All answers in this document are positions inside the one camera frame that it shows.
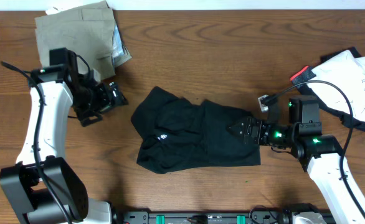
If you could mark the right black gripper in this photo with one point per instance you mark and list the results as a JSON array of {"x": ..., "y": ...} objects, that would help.
[{"x": 250, "y": 123}]

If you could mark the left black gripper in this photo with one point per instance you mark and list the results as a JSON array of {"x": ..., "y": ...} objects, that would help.
[{"x": 108, "y": 97}]

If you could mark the black t-shirt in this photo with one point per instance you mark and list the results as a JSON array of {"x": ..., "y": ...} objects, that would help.
[{"x": 178, "y": 135}]

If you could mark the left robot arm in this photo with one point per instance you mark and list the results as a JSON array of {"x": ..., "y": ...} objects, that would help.
[{"x": 41, "y": 187}]

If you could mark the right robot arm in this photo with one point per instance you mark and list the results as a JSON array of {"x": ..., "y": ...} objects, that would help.
[{"x": 320, "y": 156}]

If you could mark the folded khaki shorts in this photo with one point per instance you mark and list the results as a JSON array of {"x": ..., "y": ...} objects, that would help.
[{"x": 90, "y": 31}]

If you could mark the black white printed garment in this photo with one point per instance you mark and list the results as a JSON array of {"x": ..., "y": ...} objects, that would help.
[{"x": 338, "y": 76}]

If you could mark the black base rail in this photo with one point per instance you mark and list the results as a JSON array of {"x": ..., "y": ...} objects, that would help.
[{"x": 260, "y": 214}]

